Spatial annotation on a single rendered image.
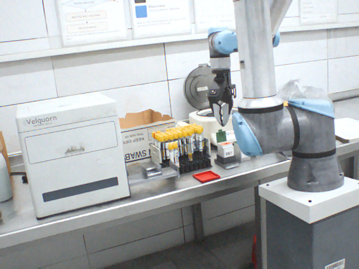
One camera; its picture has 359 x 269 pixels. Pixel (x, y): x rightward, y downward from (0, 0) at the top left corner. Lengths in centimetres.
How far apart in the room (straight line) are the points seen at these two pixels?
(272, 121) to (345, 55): 162
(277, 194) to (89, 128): 54
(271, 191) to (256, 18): 45
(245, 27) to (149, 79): 93
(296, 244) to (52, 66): 119
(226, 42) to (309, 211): 59
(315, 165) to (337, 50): 152
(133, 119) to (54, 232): 77
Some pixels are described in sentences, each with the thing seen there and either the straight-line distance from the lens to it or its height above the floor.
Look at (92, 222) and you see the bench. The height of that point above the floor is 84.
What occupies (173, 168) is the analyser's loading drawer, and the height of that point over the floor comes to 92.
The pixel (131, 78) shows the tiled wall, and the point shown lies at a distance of 173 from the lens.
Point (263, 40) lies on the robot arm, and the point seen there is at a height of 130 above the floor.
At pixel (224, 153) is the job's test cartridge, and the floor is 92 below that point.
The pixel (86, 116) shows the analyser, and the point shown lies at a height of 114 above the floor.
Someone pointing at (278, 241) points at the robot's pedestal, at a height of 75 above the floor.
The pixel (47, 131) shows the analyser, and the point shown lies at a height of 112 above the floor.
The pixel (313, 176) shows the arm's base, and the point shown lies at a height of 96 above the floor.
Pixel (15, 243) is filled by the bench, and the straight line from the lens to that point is 109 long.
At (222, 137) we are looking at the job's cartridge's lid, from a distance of 133.
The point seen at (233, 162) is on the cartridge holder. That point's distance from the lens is 130.
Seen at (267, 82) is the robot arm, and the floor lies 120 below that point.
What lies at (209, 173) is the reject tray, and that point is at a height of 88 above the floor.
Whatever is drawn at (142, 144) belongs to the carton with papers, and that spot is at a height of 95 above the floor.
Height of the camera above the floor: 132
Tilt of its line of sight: 14 degrees down
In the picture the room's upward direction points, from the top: 6 degrees counter-clockwise
